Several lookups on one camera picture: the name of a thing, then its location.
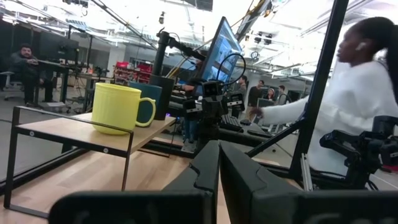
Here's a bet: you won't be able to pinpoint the large black cup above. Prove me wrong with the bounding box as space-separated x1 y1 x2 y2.
149 74 176 121

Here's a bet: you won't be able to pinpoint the black device on stand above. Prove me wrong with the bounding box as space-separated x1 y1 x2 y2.
182 79 246 153

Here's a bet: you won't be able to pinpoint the computer monitor with lit screen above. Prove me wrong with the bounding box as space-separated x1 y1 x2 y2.
198 16 244 95

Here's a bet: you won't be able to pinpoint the black rig frame post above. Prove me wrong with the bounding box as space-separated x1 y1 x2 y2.
246 0 351 182

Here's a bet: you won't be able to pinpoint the wooden shelf with black frame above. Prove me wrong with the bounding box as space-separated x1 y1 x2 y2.
3 105 177 219

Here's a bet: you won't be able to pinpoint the teal blue cup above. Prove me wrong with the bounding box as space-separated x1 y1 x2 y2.
128 81 164 124

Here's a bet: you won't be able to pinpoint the black looped cable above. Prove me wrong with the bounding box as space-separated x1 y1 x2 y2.
216 52 247 86

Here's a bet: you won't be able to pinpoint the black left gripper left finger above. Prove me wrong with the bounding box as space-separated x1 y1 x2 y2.
48 139 221 224

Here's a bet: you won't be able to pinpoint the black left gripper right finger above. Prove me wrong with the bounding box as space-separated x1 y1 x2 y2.
219 140 398 224

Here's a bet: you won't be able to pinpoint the person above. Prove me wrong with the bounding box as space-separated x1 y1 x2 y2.
8 43 54 106
275 85 290 106
247 80 266 108
249 16 398 175
237 75 249 96
263 88 277 101

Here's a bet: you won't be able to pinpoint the black keyboard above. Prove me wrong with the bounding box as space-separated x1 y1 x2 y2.
218 114 246 133

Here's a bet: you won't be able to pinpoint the dark background desk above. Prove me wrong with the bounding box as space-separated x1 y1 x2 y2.
34 58 94 106

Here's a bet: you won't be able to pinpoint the yellow mug with handle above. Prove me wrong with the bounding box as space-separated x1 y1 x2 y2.
91 82 157 136

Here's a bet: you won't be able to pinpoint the red storage bins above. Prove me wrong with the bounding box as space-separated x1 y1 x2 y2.
113 60 154 84

